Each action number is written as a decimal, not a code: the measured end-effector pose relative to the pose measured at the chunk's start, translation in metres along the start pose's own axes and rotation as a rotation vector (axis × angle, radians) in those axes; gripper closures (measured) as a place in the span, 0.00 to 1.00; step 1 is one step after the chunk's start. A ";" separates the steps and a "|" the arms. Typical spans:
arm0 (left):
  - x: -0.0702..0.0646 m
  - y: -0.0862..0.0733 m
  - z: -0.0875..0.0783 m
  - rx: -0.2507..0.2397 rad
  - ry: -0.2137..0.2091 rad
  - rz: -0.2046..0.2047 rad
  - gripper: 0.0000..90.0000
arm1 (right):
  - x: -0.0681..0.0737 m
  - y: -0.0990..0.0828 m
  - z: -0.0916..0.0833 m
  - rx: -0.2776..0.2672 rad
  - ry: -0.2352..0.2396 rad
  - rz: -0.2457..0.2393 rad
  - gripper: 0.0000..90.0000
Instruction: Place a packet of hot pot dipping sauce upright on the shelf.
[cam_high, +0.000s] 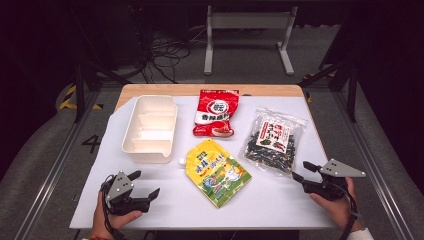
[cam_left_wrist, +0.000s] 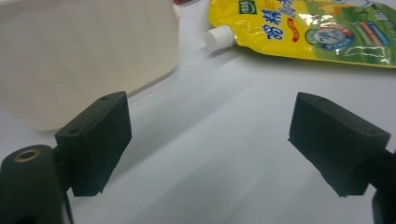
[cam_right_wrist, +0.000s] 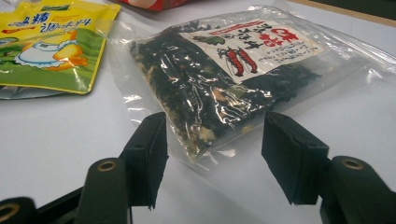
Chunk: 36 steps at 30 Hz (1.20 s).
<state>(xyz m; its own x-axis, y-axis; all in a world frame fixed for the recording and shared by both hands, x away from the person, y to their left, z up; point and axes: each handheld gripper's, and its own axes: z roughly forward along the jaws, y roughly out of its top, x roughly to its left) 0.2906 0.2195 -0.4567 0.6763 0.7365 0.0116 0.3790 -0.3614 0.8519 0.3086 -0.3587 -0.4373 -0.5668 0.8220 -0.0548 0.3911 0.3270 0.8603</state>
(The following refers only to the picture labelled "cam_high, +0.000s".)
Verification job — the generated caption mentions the person's right hand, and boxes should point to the person's right hand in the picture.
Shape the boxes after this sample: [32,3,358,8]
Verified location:
[308,177,365,233]

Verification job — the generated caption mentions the white table sheet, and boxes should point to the white table sheet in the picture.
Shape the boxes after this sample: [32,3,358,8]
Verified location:
[69,95,335,231]

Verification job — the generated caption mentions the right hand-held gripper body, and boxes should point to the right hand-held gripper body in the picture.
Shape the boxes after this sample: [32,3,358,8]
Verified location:
[301,158,367,201]

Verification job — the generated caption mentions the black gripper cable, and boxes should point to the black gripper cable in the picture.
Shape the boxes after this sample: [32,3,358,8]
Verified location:
[100,175,132,240]
[333,182,362,240]

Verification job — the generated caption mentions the aluminium floor rail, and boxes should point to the aluminium floor rail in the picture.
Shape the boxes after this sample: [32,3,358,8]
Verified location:
[333,91,415,240]
[14,89,102,240]

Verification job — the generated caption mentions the clear dried seaweed packet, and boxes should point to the clear dried seaweed packet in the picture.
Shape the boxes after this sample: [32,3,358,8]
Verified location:
[239,107,308,178]

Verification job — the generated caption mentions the grey metal stand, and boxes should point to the grey metal stand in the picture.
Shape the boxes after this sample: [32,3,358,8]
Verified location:
[203,5,299,76]

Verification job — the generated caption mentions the white divided plastic bin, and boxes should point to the white divided plastic bin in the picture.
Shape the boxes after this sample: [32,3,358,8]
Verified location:
[121,94,179,165]

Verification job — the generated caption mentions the red seasoning packet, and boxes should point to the red seasoning packet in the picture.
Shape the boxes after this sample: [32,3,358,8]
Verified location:
[192,88,240,138]

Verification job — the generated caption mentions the black tripod stand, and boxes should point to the black tripod stand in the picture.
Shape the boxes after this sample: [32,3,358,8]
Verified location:
[297,56,360,123]
[67,6,132,123]

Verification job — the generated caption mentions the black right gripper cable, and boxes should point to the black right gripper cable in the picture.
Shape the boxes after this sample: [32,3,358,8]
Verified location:
[333,182,362,240]

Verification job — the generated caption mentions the person's left hand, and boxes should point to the person's left hand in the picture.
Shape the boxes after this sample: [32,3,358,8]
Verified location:
[91,191,144,240]

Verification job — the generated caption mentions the bundle of black floor cables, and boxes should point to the bundle of black floor cables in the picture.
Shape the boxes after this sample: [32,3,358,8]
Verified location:
[142,25,208,84]

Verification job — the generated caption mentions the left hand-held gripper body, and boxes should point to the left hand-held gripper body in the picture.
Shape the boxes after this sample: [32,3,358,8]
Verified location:
[105,170,150,216]

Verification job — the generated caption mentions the yellow black floor tape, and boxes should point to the yellow black floor tape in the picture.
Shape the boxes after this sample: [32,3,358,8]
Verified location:
[58,84,104,111]

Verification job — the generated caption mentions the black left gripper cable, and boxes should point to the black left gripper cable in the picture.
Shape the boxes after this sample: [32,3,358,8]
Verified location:
[100,175,132,240]

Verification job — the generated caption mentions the yellow spout pouch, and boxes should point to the yellow spout pouch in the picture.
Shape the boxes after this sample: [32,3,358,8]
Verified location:
[178,137,253,209]

